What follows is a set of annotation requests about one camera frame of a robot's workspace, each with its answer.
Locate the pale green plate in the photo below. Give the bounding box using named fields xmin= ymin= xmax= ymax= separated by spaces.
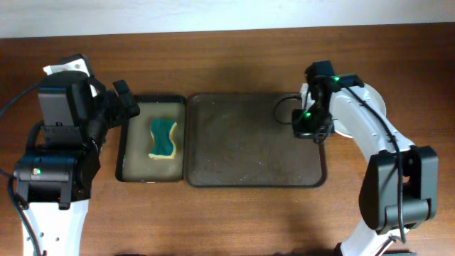
xmin=299 ymin=83 xmax=387 ymax=138

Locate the large brown serving tray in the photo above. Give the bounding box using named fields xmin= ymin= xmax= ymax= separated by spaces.
xmin=183 ymin=93 xmax=327 ymax=188

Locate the small black tray with water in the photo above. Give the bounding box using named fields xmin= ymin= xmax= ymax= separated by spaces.
xmin=116 ymin=95 xmax=186 ymax=183

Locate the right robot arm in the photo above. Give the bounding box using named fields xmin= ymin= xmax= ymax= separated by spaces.
xmin=291 ymin=60 xmax=439 ymax=255

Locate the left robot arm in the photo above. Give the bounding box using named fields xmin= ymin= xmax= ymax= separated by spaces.
xmin=8 ymin=53 xmax=140 ymax=255

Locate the green yellow sponge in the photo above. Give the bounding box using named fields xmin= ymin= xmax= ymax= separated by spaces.
xmin=149 ymin=119 xmax=177 ymax=159

